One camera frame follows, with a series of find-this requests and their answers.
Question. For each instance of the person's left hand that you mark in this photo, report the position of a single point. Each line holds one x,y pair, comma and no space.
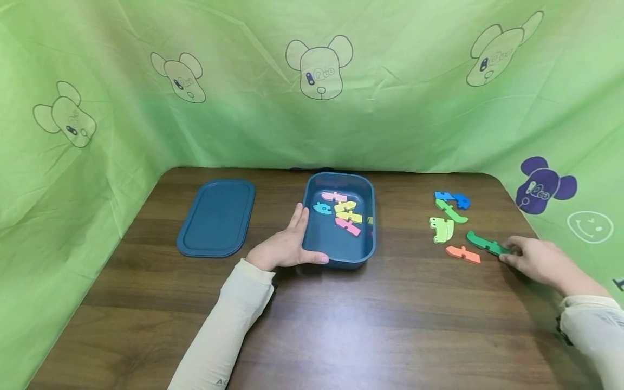
282,246

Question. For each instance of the person's right hand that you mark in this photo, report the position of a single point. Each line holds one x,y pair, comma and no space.
548,265

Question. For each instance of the person's left thumb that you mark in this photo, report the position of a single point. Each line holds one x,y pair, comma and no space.
314,258

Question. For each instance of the person's right index finger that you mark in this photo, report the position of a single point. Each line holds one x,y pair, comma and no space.
519,241

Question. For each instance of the person's left fingers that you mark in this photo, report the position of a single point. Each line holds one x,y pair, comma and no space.
300,219

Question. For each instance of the person's right thumb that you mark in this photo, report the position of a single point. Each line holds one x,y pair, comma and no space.
511,259

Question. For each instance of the blue plastic box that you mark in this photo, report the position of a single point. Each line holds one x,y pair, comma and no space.
331,246

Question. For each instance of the dark green puzzle piece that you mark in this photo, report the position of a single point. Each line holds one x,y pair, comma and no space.
483,242

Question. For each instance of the person's right forearm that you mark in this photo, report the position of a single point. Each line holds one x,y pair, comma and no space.
597,336

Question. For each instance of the teal puzzle piece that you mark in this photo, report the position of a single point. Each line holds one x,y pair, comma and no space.
321,208

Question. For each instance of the light pink puzzle piece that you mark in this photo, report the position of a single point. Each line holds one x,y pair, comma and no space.
333,196

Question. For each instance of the yellow puzzle piece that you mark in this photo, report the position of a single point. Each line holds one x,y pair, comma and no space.
351,217
346,206

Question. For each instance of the orange puzzle piece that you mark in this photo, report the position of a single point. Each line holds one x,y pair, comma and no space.
463,253

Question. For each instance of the light green crocodile head piece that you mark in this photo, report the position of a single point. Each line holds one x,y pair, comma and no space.
442,229

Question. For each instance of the blue puzzle piece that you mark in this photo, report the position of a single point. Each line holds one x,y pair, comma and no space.
456,200

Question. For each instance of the blue plastic lid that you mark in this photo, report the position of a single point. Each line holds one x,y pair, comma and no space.
217,218

